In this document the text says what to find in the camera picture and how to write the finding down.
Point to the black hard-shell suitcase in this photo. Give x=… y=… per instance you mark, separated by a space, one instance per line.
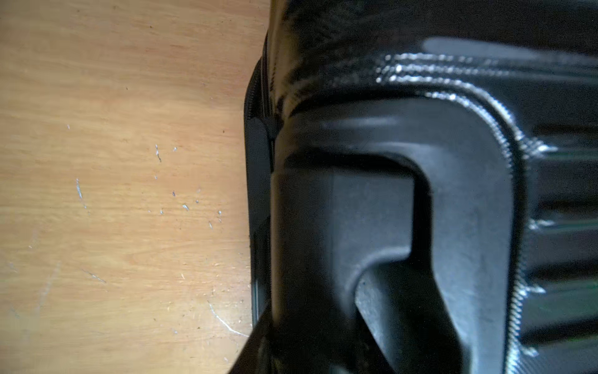
x=535 y=59

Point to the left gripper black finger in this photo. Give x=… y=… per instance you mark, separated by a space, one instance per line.
x=382 y=235

